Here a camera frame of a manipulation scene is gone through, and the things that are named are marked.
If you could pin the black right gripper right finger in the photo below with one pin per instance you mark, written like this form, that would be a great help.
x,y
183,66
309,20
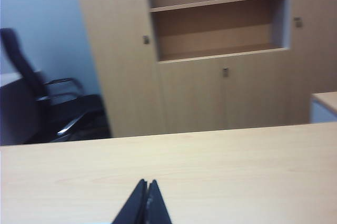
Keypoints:
x,y
158,208

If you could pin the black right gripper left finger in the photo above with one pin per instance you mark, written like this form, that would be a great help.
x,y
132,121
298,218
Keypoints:
x,y
131,208

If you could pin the light wooden cabinet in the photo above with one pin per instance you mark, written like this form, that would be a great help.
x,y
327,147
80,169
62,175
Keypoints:
x,y
126,76

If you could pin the black office chair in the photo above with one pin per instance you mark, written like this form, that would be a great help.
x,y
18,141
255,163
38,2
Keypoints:
x,y
22,58

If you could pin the wooden shelf board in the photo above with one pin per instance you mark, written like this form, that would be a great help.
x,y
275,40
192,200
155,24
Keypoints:
x,y
218,1

